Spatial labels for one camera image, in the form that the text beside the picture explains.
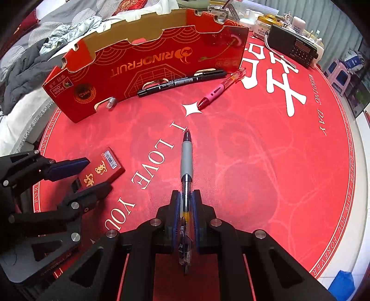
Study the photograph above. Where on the white and black pen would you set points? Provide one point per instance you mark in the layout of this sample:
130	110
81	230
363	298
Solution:
111	103

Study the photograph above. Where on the pale green cloth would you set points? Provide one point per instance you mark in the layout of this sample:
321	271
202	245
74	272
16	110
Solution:
69	33

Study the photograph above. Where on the red cardboard box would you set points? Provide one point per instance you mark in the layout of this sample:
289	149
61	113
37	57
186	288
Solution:
138	66

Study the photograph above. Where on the white jar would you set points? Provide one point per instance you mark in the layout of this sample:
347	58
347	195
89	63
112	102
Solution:
298	24

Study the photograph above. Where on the pink plastic stool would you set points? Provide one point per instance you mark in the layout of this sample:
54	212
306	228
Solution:
338	73

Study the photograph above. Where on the black radio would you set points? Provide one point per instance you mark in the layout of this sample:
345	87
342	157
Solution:
292	43

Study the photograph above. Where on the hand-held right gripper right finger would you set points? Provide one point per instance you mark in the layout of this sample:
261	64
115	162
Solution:
197	214

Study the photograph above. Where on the round red printed mat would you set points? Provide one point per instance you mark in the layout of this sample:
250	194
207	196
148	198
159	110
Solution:
260	173

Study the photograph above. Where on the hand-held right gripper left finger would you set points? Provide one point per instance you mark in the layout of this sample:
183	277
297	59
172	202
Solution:
175	211

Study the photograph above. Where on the blue and white bag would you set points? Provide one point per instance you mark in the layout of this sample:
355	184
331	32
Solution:
354	59

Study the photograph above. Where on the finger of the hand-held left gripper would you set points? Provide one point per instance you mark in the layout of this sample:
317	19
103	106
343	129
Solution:
69	169
92	195

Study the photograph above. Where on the red cigarette pack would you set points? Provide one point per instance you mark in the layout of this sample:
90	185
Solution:
107	170

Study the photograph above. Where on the red embroidered cushion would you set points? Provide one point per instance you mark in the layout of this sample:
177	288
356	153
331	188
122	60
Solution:
130	4

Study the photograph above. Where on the grey patterned quilt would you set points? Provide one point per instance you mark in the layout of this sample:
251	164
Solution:
43	29

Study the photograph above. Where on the grey grip gel pen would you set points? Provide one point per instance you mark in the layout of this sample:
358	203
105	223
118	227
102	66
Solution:
186	159

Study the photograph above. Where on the gold lid glass jar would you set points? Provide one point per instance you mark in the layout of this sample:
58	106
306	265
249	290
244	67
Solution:
268	19

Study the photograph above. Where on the pink pen clear cap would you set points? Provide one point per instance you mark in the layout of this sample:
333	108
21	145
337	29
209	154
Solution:
215	94

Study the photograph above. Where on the dark grey garment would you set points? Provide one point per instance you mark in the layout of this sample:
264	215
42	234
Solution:
26	75

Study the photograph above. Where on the black marker pen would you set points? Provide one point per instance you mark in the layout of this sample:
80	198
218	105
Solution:
179	84

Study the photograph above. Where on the white fringed blanket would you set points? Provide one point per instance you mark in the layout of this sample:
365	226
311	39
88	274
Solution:
20	124

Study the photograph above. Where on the blue plastic object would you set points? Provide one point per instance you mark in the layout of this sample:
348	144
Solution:
342	283

